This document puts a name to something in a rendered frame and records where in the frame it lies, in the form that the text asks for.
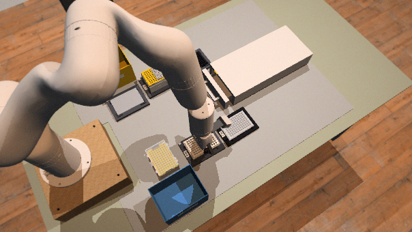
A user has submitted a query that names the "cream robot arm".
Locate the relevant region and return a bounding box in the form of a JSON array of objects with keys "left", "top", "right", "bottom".
[{"left": 0, "top": 0, "right": 232, "bottom": 188}]

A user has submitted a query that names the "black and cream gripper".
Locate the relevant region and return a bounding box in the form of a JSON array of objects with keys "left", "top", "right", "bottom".
[{"left": 190, "top": 131, "right": 214, "bottom": 154}]

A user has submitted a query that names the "yellow open-top bin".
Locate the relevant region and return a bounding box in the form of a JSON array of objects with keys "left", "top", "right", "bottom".
[{"left": 118, "top": 45, "right": 136, "bottom": 88}]

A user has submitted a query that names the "grey flat mat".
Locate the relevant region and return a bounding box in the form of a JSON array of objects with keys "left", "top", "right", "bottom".
[{"left": 72, "top": 0, "right": 354, "bottom": 232}]

